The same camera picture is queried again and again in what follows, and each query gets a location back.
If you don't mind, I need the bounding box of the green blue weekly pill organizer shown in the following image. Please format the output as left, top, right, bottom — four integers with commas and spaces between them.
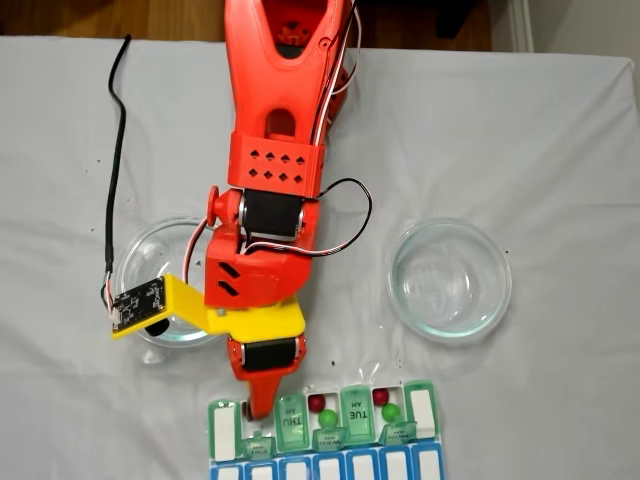
205, 378, 446, 480

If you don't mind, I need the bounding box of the large clear glass bowl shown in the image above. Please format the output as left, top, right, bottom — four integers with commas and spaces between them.
118, 216, 229, 350

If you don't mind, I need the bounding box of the small clear glass bowl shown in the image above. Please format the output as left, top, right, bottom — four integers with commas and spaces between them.
387, 215, 514, 342

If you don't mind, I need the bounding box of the white tablecloth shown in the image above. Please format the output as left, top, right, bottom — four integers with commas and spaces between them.
0, 35, 640, 480

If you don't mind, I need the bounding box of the black camera circuit board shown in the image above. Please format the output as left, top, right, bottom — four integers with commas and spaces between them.
108, 272, 176, 342

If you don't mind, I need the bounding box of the thin red white servo wire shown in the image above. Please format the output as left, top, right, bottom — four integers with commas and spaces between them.
183, 177, 375, 281

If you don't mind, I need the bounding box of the black camera cable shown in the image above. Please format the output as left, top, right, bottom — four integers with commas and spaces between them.
102, 33, 132, 281

